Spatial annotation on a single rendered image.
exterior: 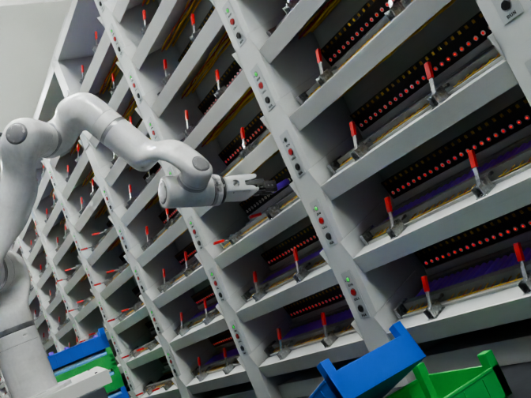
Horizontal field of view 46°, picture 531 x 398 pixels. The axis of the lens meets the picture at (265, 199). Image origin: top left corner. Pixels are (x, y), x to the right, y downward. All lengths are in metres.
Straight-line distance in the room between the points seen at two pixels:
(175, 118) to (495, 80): 1.38
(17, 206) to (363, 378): 1.07
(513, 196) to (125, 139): 0.97
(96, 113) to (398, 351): 0.99
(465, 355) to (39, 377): 1.08
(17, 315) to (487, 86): 1.30
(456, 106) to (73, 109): 1.00
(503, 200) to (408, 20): 0.39
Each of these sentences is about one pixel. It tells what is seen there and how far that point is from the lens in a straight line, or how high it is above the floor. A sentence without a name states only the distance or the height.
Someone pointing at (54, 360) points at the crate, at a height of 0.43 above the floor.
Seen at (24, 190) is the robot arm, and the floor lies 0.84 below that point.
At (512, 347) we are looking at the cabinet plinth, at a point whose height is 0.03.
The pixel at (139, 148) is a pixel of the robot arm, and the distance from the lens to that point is 1.68.
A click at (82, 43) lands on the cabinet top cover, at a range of 3.06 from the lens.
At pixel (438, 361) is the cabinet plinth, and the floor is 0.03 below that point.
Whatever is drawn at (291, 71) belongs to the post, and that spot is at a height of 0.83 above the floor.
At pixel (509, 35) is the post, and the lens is 1.15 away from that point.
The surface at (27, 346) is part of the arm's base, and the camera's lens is 1.84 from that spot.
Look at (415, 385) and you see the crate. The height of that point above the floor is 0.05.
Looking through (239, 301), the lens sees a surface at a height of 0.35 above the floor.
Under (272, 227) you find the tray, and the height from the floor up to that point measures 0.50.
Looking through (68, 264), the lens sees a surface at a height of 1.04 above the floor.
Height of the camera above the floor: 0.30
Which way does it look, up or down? 9 degrees up
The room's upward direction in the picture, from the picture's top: 23 degrees counter-clockwise
